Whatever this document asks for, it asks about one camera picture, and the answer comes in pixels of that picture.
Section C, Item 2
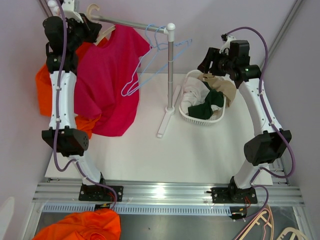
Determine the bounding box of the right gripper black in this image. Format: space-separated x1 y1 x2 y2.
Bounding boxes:
197 48 235 77

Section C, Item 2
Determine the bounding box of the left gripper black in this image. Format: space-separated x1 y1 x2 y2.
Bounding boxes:
65 12 102 51

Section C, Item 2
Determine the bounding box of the beige wooden hanger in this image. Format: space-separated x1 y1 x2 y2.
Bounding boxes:
86 3 116 46

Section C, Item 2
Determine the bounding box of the light blue wire hanger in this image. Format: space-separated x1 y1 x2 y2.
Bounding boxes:
154 23 193 63
120 23 156 97

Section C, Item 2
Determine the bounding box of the beige t shirt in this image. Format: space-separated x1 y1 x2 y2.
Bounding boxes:
202 73 237 108

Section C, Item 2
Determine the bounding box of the green and white t shirt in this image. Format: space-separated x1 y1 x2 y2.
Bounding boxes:
180 76 225 120

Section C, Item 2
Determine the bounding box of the magenta t shirt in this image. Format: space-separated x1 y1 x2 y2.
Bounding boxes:
74 25 150 137

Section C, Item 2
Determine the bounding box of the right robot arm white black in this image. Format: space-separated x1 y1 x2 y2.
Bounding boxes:
197 35 292 203

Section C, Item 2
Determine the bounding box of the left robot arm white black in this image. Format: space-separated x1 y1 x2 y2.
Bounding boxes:
41 14 108 201

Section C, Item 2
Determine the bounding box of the orange t shirt on hanger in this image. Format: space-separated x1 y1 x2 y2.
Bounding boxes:
34 41 111 138

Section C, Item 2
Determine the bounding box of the pink hanger on floor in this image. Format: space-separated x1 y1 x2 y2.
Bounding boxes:
234 204 275 240

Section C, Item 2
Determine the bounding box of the beige hanger on floor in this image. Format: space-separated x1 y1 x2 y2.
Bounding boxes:
277 227 309 240

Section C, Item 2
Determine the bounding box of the white perforated plastic basket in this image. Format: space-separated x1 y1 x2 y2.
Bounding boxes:
178 70 227 126

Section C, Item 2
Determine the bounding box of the metal clothes rack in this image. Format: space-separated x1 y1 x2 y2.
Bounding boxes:
46 0 182 138

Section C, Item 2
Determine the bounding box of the orange cloth pile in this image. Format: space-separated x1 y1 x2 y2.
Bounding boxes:
33 209 121 240

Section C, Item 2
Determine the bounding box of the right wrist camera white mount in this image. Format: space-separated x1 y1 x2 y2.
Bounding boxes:
219 34 236 55

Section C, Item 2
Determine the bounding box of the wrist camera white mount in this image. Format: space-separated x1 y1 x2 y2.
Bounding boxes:
219 34 236 55
59 0 84 23

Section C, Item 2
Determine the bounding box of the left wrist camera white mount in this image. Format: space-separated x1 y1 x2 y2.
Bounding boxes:
59 0 84 23

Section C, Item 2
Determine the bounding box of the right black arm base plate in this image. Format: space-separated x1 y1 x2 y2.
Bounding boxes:
206 186 258 204

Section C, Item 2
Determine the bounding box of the aluminium rail frame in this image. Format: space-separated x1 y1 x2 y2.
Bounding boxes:
32 178 305 207

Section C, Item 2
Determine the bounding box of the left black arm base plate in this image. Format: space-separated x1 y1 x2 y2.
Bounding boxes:
78 184 124 202

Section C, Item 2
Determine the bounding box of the slotted grey cable duct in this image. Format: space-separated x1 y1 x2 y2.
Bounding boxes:
42 202 238 216

